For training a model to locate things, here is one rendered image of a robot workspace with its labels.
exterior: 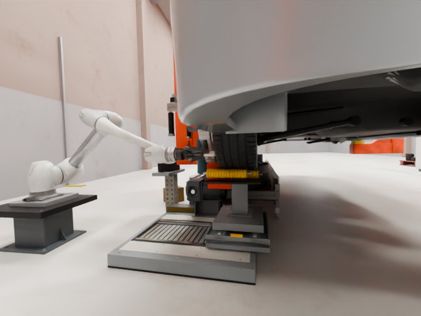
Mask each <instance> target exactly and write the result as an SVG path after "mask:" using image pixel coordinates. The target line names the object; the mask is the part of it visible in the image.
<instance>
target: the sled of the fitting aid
mask: <svg viewBox="0 0 421 316"><path fill-rule="evenodd" d="M263 220H264V233H253V232H243V231H225V230H215V229H212V225H211V227H210V228H209V230H208V232H207V233H206V235H205V246H206V248H217V249H225V250H239V251H253V252H261V253H270V238H269V228H268V218H267V212H263Z"/></svg>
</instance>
